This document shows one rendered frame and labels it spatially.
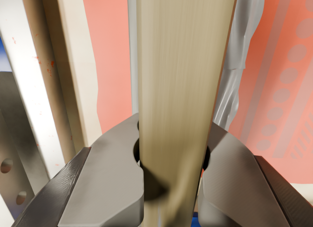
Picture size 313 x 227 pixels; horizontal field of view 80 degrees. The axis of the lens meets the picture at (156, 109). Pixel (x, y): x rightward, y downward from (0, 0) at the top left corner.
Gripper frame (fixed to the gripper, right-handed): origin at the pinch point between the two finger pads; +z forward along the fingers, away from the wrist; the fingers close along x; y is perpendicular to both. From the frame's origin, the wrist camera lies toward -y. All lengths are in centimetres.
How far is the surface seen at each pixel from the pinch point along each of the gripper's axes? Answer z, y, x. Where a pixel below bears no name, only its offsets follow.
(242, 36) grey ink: 13.5, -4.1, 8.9
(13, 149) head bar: 9.9, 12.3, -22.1
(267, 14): 14.1, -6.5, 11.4
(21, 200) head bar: 8.3, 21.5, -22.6
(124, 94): 14.1, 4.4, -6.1
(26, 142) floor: 110, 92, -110
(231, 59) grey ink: 13.3, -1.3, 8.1
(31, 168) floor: 110, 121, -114
